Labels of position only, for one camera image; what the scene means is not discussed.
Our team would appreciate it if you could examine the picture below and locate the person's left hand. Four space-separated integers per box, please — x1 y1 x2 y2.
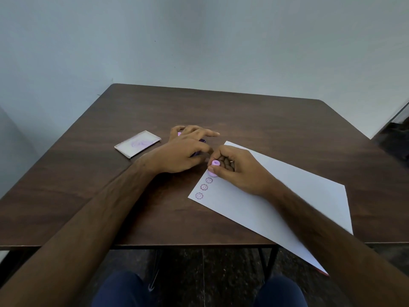
140 125 220 174

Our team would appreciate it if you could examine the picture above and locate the person's right hand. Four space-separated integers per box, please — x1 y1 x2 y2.
207 145 285 199

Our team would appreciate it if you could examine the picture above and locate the pink round stamp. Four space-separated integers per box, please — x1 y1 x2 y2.
208 159 222 177

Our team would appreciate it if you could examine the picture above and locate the purple ink pad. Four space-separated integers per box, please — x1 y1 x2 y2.
177 132 207 157

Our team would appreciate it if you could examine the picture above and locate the person's right forearm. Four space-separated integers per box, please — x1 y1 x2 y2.
262 180 409 307

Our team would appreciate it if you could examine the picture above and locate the person's left forearm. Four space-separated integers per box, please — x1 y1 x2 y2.
0 156 158 307

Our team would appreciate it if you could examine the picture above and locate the white ink pad lid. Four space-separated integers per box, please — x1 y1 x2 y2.
114 130 162 159

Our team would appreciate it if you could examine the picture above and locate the white paper sheet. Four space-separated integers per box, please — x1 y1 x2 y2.
187 141 353 275

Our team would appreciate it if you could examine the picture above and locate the black metal table leg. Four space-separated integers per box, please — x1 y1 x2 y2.
148 249 164 291
258 246 279 280

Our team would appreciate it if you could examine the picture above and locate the person's right leg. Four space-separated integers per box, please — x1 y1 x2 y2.
253 275 309 307

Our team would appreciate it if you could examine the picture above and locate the person's leg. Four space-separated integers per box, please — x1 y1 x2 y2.
253 275 309 307
92 270 151 307

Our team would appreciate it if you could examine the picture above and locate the person's left leg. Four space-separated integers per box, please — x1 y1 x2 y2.
92 270 151 307

